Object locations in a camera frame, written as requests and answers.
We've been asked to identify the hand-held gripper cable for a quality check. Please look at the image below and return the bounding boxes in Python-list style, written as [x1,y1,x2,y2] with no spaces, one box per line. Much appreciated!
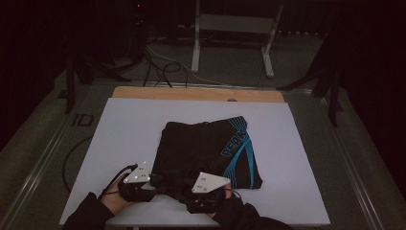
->
[97,163,139,202]
[228,188,243,202]

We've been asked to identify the black looped cable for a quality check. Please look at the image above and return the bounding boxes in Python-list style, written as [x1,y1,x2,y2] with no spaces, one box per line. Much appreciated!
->
[142,47,190,89]

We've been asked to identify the white floor cable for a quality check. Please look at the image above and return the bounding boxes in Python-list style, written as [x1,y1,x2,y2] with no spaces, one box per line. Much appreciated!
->
[147,44,233,88]

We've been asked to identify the black floor cable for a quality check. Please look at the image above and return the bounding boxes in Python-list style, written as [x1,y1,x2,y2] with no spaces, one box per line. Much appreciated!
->
[61,135,94,195]

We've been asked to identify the right hand-held gripper cable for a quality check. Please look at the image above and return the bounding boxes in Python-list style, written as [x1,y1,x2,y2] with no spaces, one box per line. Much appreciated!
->
[228,188,243,202]

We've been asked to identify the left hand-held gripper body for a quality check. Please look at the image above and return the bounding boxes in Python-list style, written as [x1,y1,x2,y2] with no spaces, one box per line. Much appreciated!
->
[117,161,158,203]

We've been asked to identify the person's left hand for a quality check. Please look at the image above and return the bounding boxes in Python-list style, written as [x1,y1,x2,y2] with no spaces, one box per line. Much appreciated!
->
[101,178,135,216]

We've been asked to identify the person's right hand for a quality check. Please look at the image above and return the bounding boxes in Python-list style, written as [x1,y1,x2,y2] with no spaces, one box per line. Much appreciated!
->
[206,188,238,220]

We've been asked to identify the metal floor rail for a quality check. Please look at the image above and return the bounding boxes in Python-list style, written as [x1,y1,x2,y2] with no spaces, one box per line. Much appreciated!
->
[0,104,82,230]
[314,92,386,230]

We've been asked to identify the left hand-held gripper cable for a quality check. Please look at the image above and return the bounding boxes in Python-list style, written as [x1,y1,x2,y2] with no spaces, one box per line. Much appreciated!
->
[97,163,139,202]

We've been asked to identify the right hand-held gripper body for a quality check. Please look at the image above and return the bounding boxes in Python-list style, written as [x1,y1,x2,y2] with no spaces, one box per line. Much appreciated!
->
[184,172,232,215]

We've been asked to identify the black stand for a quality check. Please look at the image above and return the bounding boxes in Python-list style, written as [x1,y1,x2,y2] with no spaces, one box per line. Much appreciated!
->
[277,18,345,128]
[61,32,132,116]

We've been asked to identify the white metal stand frame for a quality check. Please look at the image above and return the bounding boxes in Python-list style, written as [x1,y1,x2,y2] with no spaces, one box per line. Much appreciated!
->
[191,0,285,80]

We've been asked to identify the black shorts with blue stripes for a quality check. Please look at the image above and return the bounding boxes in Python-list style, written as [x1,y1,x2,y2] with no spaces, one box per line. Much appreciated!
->
[149,115,264,205]

